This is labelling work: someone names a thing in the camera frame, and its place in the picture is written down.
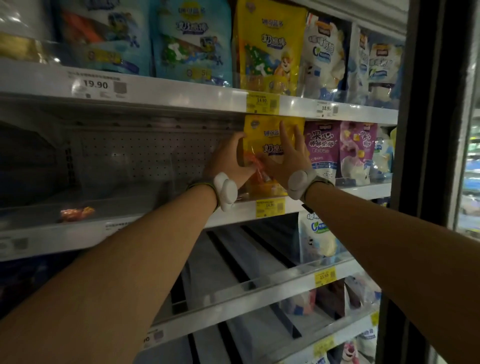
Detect small orange wrapped snack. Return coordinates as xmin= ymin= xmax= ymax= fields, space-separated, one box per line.
xmin=59 ymin=206 xmax=97 ymax=223

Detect person's left forearm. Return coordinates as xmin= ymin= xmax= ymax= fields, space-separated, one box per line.
xmin=0 ymin=183 xmax=219 ymax=364

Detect person's right hand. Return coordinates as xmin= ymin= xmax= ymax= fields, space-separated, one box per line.
xmin=259 ymin=121 xmax=314 ymax=187

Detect white shelf price tag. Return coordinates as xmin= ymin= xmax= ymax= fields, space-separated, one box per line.
xmin=143 ymin=329 xmax=165 ymax=348
xmin=0 ymin=236 xmax=30 ymax=257
xmin=70 ymin=70 xmax=128 ymax=100
xmin=316 ymin=100 xmax=340 ymax=118

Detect white wrist tracker green band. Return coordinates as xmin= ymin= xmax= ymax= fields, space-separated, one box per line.
xmin=286 ymin=168 xmax=335 ymax=202
xmin=187 ymin=172 xmax=239 ymax=213

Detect person's left hand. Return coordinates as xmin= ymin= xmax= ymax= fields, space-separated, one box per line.
xmin=202 ymin=131 xmax=258 ymax=188

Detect pink bear snack packet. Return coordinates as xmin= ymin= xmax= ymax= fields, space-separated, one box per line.
xmin=339 ymin=339 xmax=361 ymax=364

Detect white cheese snack packet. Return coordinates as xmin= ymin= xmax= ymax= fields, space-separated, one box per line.
xmin=367 ymin=40 xmax=405 ymax=110
xmin=346 ymin=22 xmax=371 ymax=106
xmin=299 ymin=13 xmax=349 ymax=102

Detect black fridge door frame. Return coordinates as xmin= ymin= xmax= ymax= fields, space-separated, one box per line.
xmin=375 ymin=0 xmax=480 ymax=364

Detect white panda snack packet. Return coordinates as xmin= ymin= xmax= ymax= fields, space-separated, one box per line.
xmin=298 ymin=211 xmax=340 ymax=264

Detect white blue snack packet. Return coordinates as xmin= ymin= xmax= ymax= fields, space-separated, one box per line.
xmin=370 ymin=127 xmax=396 ymax=183
xmin=280 ymin=289 xmax=318 ymax=316
xmin=344 ymin=274 xmax=382 ymax=311
xmin=355 ymin=327 xmax=379 ymax=361

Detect white fridge shelf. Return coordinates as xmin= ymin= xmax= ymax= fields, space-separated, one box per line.
xmin=0 ymin=181 xmax=393 ymax=263
xmin=0 ymin=58 xmax=399 ymax=127
xmin=142 ymin=256 xmax=365 ymax=350
xmin=259 ymin=307 xmax=380 ymax=364

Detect yellow cartoon dog snack packet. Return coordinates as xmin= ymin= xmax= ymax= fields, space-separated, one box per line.
xmin=233 ymin=0 xmax=309 ymax=97

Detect person's right forearm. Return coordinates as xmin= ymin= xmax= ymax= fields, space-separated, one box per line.
xmin=304 ymin=181 xmax=480 ymax=364

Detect purple cheese snack packet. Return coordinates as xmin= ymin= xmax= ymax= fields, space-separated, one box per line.
xmin=304 ymin=120 xmax=341 ymax=184
xmin=339 ymin=121 xmax=378 ymax=187

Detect yellow snack packet orange contents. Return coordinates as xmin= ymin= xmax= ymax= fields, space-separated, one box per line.
xmin=242 ymin=115 xmax=305 ymax=198

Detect gold foil packet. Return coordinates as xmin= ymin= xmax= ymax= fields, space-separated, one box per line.
xmin=0 ymin=31 xmax=50 ymax=64

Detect blue cartoon dog snack packet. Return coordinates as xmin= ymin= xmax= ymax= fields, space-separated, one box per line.
xmin=149 ymin=0 xmax=234 ymax=88
xmin=56 ymin=0 xmax=154 ymax=77

